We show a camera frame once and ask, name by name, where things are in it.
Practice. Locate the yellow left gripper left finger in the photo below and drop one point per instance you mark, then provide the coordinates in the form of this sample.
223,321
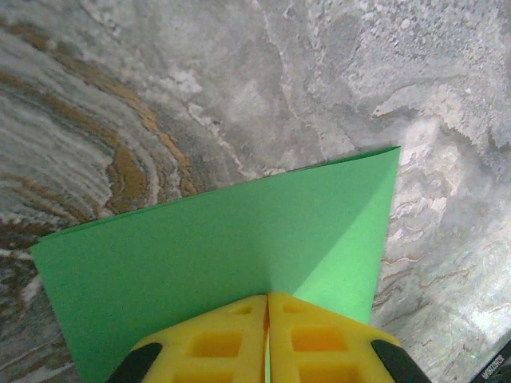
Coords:
215,351

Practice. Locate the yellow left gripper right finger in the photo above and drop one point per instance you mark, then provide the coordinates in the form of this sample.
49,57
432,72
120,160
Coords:
319,351

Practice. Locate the green paper sheet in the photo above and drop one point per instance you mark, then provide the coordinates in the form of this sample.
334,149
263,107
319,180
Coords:
199,247

